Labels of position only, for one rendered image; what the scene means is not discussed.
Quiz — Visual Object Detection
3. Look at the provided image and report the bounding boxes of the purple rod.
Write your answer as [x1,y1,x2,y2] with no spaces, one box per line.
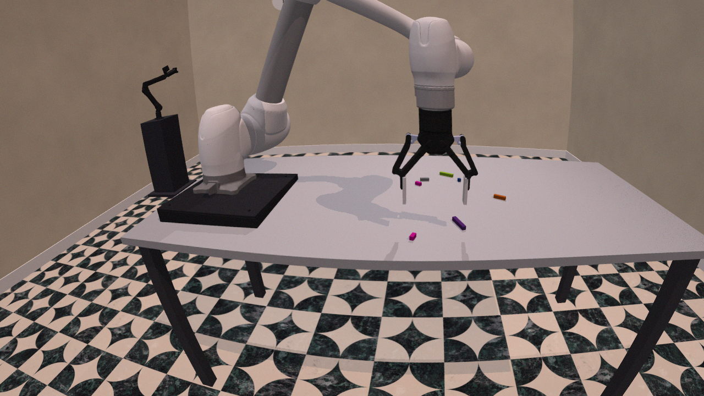
[452,216,466,230]

